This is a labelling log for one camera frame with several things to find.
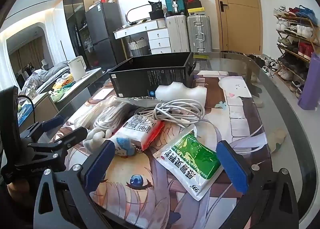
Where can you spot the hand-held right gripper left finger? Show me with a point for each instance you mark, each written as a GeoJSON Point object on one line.
{"type": "Point", "coordinates": [100, 162]}

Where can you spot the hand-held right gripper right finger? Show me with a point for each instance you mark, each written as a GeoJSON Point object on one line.
{"type": "Point", "coordinates": [231, 167]}

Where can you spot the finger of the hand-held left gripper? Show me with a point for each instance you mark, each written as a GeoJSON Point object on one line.
{"type": "Point", "coordinates": [70, 138]}
{"type": "Point", "coordinates": [53, 121]}

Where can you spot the green and white medicine packet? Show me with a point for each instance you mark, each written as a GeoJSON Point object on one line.
{"type": "Point", "coordinates": [192, 164]}

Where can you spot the red and white packet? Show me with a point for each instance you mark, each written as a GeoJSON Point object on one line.
{"type": "Point", "coordinates": [141, 129]}

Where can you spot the black cardboard box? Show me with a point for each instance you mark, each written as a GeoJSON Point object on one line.
{"type": "Point", "coordinates": [145, 79]}

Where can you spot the yellow and green cloths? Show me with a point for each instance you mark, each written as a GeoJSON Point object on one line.
{"type": "Point", "coordinates": [62, 86]}

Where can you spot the printed cartoon desk mat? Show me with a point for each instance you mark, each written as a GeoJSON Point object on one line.
{"type": "Point", "coordinates": [247, 129]}

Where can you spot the bed with grey blanket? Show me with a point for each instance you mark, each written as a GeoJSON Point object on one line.
{"type": "Point", "coordinates": [47, 73]}

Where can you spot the grey side table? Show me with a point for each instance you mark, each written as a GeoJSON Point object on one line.
{"type": "Point", "coordinates": [82, 80]}

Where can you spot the white electric kettle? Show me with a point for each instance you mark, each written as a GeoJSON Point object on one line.
{"type": "Point", "coordinates": [77, 66]}

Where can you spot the brown curtains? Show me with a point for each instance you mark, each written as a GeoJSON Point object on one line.
{"type": "Point", "coordinates": [25, 55]}

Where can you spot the white foam block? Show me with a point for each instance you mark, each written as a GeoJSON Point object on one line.
{"type": "Point", "coordinates": [182, 93]}

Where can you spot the dark glass cabinet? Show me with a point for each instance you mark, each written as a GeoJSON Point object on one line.
{"type": "Point", "coordinates": [75, 21]}

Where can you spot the black refrigerator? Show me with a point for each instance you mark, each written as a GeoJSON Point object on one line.
{"type": "Point", "coordinates": [105, 31]}

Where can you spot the pile of assorted shoes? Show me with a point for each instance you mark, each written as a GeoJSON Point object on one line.
{"type": "Point", "coordinates": [267, 63]}

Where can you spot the purple bag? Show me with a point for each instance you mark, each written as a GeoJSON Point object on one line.
{"type": "Point", "coordinates": [310, 84]}

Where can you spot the woven basket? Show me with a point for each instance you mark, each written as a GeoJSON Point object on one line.
{"type": "Point", "coordinates": [138, 44]}

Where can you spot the white vanity desk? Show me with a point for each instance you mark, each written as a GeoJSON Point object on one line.
{"type": "Point", "coordinates": [157, 36]}

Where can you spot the silver suitcase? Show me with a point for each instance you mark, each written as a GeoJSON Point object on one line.
{"type": "Point", "coordinates": [199, 33]}

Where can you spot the oval mirror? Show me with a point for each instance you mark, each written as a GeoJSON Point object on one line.
{"type": "Point", "coordinates": [140, 11]}

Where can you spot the white suitcase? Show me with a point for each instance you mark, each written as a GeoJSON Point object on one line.
{"type": "Point", "coordinates": [177, 34]}

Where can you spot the black bag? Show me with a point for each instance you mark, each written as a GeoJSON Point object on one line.
{"type": "Point", "coordinates": [157, 11]}

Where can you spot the shoe rack with shoes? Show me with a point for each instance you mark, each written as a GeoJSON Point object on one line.
{"type": "Point", "coordinates": [297, 29]}

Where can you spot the tan wooden door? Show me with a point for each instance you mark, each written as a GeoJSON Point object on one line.
{"type": "Point", "coordinates": [240, 11]}

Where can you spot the gold metal shoe rack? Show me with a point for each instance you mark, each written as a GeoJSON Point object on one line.
{"type": "Point", "coordinates": [308, 23]}

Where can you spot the stack of shoe boxes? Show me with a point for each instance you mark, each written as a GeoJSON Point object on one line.
{"type": "Point", "coordinates": [193, 0]}

